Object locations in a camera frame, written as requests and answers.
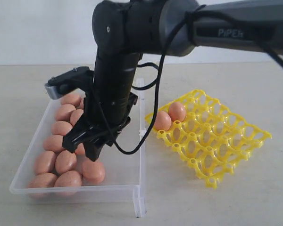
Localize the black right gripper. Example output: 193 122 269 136
62 89 138 161

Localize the brown egg fourth row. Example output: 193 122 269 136
75 143 85 155
42 135 65 153

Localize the brown egg fifth row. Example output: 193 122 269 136
55 150 77 175
33 151 57 175
82 159 106 184

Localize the brown egg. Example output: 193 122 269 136
54 170 83 187
79 97 85 109
60 93 82 107
154 111 172 131
168 102 187 121
27 173 58 199

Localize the brown egg second row middle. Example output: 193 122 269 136
69 109 83 126

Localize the brown egg second row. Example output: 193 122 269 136
54 104 76 121
69 109 83 126

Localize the brown egg third row left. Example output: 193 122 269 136
51 121 73 136

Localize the brown egg second row left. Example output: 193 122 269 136
54 104 76 121

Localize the clear plastic tray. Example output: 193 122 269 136
9 78 148 218

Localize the yellow plastic egg tray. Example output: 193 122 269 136
152 89 272 188

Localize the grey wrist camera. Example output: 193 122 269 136
44 66 94 100

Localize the black camera cable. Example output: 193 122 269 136
84 4 283 155

